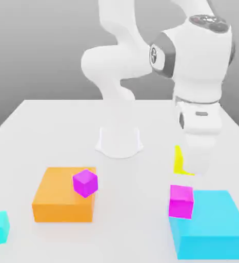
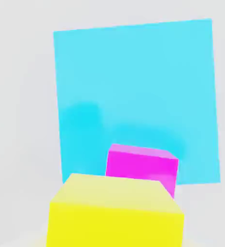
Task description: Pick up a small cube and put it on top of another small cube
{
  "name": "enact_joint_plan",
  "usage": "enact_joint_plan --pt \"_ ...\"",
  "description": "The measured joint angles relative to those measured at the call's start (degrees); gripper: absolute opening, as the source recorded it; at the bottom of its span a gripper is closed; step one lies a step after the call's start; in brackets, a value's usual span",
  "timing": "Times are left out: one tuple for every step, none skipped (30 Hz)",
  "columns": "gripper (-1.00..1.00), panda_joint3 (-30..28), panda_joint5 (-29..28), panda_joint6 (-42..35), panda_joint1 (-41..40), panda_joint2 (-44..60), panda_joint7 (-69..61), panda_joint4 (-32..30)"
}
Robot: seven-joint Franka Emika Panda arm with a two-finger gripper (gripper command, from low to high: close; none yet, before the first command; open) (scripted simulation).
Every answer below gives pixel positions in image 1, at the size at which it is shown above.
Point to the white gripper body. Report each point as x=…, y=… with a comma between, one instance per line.
x=199, y=152

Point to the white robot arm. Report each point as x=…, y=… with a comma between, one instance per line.
x=197, y=61

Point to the large orange box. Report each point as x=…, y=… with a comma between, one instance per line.
x=56, y=201

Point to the small yellow cube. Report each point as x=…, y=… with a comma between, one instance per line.
x=178, y=162

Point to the small magenta cube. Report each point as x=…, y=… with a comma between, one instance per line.
x=181, y=203
x=85, y=182

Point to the large cyan box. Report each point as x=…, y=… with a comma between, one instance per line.
x=213, y=232

